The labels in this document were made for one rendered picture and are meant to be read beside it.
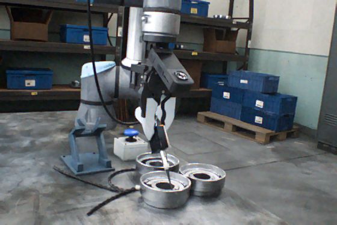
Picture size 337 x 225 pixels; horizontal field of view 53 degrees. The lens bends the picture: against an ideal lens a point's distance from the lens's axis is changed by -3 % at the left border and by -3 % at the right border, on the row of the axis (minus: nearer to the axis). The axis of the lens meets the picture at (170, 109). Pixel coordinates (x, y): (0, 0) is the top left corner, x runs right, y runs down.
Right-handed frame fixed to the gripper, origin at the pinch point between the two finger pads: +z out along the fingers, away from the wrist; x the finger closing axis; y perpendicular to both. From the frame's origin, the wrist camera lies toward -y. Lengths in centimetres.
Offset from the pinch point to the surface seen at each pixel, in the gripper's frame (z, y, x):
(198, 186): 10.7, -5.7, -7.7
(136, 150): 10.3, 19.6, -6.3
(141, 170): 10.7, 7.0, -0.9
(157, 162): 10.7, 10.0, -7.0
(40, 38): -11, 345, -55
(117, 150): 11.5, 24.4, -2.7
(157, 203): 12.2, -6.1, 2.7
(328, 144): 84, 152, -338
